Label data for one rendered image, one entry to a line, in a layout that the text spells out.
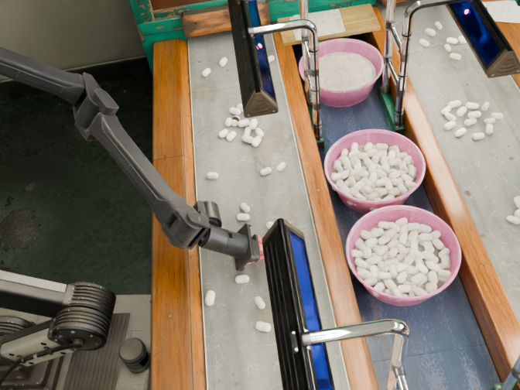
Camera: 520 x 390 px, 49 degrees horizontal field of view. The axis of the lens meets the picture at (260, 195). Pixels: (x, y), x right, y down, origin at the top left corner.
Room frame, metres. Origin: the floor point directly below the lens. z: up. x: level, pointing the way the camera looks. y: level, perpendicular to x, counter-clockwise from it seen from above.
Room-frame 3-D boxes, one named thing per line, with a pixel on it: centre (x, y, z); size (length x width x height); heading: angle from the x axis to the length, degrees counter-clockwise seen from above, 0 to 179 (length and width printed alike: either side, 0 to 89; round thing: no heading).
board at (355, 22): (1.67, -0.33, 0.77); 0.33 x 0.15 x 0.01; 89
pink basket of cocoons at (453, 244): (0.74, -0.31, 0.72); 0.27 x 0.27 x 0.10
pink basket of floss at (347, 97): (1.46, -0.33, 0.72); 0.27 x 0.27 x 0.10
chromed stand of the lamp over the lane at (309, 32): (1.29, -0.12, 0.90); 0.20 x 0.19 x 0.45; 179
